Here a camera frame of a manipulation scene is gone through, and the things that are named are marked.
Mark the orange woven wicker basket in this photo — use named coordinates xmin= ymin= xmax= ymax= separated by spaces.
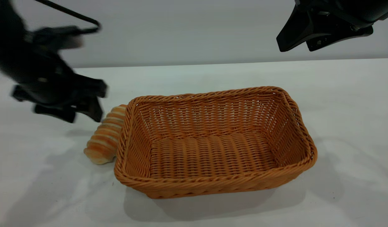
xmin=114 ymin=86 xmax=318 ymax=199

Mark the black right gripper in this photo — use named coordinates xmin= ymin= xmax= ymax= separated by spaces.
xmin=276 ymin=0 xmax=376 ymax=52

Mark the striped orange bread roll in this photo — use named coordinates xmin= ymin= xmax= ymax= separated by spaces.
xmin=84 ymin=104 xmax=128 ymax=165

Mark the black cable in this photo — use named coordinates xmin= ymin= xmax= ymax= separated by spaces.
xmin=33 ymin=0 xmax=102 ymax=34

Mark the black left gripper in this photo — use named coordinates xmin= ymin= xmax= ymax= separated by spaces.
xmin=0 ymin=40 xmax=108 ymax=124

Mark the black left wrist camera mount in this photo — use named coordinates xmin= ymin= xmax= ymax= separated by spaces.
xmin=26 ymin=26 xmax=85 ymax=51

